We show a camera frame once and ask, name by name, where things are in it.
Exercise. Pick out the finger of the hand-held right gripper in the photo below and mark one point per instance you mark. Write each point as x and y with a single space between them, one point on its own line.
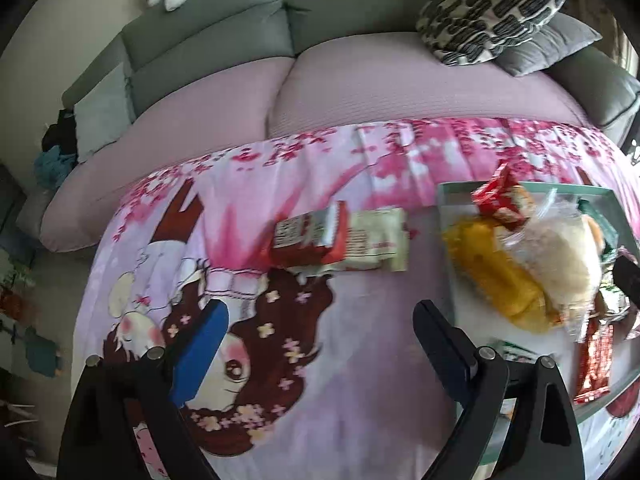
630 277

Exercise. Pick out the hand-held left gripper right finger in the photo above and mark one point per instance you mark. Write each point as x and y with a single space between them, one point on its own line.
442 347

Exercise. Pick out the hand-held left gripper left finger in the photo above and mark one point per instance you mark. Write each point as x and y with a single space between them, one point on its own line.
200 350

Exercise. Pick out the teal shallow cardboard box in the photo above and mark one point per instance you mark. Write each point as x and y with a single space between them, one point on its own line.
480 340

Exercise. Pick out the round bread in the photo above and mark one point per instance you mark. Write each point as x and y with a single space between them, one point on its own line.
560 260

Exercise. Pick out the green striped snack packet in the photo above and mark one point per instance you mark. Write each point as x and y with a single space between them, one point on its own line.
515 351

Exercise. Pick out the golden cake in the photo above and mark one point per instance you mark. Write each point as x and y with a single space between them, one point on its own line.
500 275

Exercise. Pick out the long red snack packet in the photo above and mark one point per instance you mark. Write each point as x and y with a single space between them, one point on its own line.
595 365

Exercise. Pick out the cream white snack packet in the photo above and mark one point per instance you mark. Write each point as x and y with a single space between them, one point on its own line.
380 240

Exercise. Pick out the red cartoon snack packet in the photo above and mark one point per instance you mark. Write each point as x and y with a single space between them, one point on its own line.
500 200

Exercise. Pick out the dark red and white packet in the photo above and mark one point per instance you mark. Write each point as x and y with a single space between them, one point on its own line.
305 240

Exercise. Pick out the pink printed blanket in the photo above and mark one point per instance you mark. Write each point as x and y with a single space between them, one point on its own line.
325 360

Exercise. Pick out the patterned floor mat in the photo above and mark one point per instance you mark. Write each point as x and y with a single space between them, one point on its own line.
37 355

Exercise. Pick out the teal cloth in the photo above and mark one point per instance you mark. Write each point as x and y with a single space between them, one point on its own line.
52 170

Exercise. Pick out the light grey pillow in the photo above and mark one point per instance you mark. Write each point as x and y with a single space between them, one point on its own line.
102 115

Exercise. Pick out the dark clothing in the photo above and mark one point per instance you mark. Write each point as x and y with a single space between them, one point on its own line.
60 132

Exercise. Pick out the pink sofa cover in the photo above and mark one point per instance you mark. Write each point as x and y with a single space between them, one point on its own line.
375 85

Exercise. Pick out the black and white patterned pillow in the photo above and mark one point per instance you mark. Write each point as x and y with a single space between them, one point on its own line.
485 15

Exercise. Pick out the grey sofa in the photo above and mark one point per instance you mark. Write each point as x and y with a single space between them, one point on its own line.
210 45

